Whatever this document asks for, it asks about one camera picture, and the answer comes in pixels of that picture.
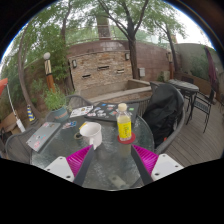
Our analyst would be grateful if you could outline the green plant in blue pot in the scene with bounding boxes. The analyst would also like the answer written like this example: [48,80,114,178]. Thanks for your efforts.
[43,85,72,123]

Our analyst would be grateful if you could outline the blue sticker card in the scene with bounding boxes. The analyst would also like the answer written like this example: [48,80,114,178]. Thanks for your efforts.
[61,120,78,130]

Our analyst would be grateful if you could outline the grey laptop with stickers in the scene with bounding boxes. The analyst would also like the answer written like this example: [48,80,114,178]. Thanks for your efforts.
[25,121,62,153]

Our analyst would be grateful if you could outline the forked trunk tree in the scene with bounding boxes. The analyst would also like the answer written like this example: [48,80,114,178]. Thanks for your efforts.
[96,0,188,80]

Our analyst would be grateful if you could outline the yellow-labelled clear drink bottle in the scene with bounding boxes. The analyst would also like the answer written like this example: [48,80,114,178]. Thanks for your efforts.
[115,102,133,142]

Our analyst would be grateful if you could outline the yellow blue striped cone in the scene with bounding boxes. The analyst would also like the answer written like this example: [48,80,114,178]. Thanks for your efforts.
[26,104,36,123]

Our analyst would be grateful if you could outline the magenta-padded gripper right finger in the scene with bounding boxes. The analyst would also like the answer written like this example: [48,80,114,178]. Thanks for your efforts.
[130,144,185,186]

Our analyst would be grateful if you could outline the purple closed umbrella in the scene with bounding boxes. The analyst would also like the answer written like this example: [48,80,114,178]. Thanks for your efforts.
[203,45,219,91]

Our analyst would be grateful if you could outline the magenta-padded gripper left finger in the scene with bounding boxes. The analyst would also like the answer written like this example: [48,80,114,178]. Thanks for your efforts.
[44,144,96,187]

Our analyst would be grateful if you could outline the round glass patio table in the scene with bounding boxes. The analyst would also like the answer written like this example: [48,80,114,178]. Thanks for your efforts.
[167,78,200,126]

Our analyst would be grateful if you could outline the wooden bench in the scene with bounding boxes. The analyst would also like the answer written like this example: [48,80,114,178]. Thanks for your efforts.
[0,109,19,133]

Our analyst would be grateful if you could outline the white ceramic mug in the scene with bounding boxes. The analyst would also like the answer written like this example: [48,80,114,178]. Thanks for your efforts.
[79,121,103,151]

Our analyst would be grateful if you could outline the white sticker sheet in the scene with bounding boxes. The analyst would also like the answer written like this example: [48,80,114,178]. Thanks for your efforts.
[69,104,95,119]

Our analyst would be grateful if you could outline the black metal chair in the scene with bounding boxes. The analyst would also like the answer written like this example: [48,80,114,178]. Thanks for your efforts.
[191,87,216,134]

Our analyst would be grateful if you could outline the black jacket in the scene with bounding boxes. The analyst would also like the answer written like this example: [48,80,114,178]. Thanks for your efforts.
[142,83,184,148]

